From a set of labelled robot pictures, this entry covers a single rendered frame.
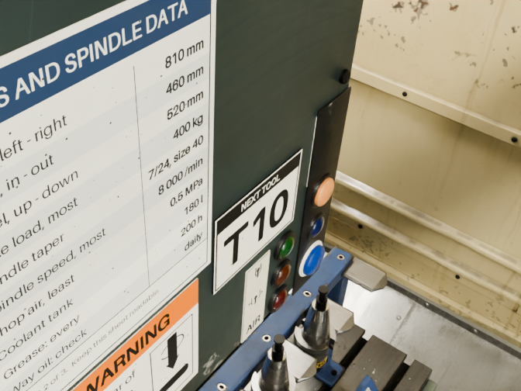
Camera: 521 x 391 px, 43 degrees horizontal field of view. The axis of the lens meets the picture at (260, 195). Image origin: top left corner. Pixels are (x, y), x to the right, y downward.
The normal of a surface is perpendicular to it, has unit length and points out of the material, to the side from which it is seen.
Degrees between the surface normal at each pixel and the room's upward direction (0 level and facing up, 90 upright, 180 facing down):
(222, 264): 90
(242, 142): 90
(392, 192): 90
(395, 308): 24
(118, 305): 90
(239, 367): 0
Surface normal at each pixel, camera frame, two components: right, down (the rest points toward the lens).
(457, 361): -0.18, -0.48
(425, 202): -0.59, 0.50
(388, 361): 0.07, -0.75
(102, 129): 0.80, 0.43
